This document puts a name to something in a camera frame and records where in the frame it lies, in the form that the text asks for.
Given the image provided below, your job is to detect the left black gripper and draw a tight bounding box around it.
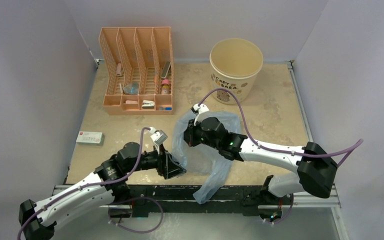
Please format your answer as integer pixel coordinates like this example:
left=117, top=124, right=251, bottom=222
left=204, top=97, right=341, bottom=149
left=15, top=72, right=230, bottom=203
left=126, top=142, right=186, bottom=178

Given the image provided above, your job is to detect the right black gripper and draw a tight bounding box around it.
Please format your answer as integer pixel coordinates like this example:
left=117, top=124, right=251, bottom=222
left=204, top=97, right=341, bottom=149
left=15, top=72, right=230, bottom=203
left=181, top=117, right=221, bottom=150

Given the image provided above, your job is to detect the blue plastic trash bag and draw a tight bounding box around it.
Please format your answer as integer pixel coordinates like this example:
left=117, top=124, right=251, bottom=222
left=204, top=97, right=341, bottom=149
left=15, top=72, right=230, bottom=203
left=171, top=110, right=233, bottom=205

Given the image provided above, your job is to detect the beige capybara trash bin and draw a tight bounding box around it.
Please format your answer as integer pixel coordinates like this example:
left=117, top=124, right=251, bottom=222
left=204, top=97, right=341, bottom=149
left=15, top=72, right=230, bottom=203
left=209, top=38, right=264, bottom=105

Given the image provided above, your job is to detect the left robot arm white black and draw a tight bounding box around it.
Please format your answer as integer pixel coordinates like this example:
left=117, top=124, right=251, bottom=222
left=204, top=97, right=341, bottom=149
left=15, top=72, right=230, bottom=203
left=17, top=142, right=186, bottom=240

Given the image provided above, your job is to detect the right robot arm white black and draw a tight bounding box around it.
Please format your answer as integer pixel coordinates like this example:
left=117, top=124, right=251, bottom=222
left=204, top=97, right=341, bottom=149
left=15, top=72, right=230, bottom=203
left=183, top=117, right=338, bottom=204

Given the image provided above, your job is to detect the pink cartoon bottle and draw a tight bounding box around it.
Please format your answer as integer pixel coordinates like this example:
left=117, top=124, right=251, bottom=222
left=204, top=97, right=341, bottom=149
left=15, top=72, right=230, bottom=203
left=160, top=79, right=171, bottom=95

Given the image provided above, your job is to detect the white stapler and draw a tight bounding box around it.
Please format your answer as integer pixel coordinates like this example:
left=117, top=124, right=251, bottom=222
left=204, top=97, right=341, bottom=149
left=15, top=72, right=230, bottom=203
left=141, top=100, right=155, bottom=110

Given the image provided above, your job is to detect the pink eraser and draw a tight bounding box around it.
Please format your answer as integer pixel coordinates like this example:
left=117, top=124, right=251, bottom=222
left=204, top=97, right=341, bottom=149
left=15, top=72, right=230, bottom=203
left=124, top=100, right=139, bottom=105

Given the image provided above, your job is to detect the grey pen case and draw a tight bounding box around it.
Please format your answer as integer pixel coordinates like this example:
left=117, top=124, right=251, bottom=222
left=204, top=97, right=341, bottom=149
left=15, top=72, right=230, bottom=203
left=160, top=61, right=171, bottom=79

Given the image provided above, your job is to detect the white red small box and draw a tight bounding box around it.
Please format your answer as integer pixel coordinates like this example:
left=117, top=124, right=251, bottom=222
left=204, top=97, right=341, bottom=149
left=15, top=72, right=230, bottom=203
left=76, top=131, right=104, bottom=146

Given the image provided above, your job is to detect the pink plastic file organizer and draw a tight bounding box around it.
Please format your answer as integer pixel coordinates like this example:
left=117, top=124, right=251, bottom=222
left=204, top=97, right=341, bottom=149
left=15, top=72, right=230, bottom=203
left=99, top=26, right=175, bottom=116

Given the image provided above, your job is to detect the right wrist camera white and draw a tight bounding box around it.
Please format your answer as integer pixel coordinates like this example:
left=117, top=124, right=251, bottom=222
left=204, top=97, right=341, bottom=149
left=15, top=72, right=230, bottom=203
left=191, top=103, right=210, bottom=126

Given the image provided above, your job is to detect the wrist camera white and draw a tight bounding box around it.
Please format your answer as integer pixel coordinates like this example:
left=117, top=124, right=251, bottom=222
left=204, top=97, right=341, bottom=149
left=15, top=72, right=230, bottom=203
left=149, top=127, right=168, bottom=154
left=191, top=103, right=210, bottom=126

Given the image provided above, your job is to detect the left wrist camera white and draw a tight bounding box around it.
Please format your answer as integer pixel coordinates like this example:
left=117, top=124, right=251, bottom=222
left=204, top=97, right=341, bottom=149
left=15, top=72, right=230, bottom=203
left=149, top=127, right=168, bottom=154

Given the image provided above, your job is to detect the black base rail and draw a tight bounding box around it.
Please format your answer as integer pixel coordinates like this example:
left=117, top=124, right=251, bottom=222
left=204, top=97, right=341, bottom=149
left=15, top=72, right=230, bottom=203
left=110, top=176, right=293, bottom=221

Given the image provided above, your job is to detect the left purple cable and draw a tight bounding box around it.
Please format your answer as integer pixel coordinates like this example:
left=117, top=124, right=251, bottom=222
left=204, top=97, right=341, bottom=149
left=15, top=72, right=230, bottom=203
left=17, top=127, right=153, bottom=240

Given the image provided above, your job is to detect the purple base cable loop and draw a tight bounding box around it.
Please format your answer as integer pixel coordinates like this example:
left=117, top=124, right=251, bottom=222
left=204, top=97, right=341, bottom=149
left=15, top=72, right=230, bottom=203
left=107, top=197, right=164, bottom=234

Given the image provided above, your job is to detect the aluminium frame rail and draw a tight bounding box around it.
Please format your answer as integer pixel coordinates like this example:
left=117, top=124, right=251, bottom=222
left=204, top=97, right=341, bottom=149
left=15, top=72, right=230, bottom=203
left=37, top=184, right=340, bottom=231

